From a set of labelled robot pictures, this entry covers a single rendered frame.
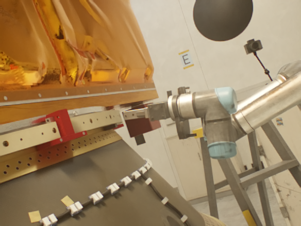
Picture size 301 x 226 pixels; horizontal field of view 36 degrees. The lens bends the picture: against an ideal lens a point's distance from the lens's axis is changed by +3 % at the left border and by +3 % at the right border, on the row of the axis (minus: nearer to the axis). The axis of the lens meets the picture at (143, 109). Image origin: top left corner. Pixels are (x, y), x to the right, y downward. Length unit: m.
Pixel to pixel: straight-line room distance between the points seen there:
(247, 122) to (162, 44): 7.59
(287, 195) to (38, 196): 3.71
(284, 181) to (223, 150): 3.42
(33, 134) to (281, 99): 0.69
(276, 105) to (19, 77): 0.72
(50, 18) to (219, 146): 0.70
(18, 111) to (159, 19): 7.79
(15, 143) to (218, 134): 0.53
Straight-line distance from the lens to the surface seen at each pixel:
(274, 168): 2.40
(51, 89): 1.43
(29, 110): 1.30
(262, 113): 1.35
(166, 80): 8.85
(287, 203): 4.69
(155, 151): 8.99
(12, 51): 1.25
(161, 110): 1.24
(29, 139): 1.18
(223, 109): 1.23
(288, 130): 4.56
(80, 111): 1.42
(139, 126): 2.23
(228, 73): 8.61
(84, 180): 1.25
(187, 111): 1.25
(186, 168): 8.32
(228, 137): 1.24
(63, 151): 1.29
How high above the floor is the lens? 1.62
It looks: 2 degrees up
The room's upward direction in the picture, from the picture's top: 19 degrees counter-clockwise
